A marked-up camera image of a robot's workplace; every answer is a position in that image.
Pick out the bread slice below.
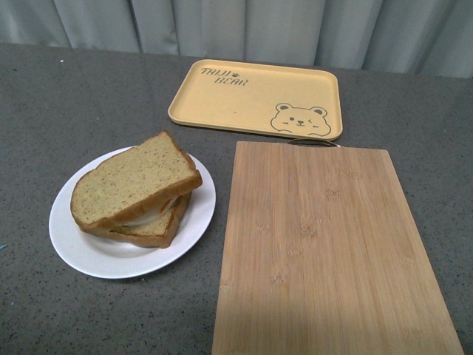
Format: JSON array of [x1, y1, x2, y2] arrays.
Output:
[[70, 131, 203, 229], [79, 150, 197, 249]]

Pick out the white round plate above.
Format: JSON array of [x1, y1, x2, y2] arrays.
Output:
[[49, 148, 216, 280]]

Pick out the fried egg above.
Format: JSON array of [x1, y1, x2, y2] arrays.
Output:
[[123, 198, 177, 227]]

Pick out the yellow bear tray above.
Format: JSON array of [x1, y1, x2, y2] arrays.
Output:
[[168, 59, 343, 141]]

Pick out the bamboo cutting board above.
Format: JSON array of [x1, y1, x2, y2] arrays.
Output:
[[211, 141, 463, 354]]

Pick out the grey curtain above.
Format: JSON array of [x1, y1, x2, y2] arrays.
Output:
[[1, 1, 472, 78]]

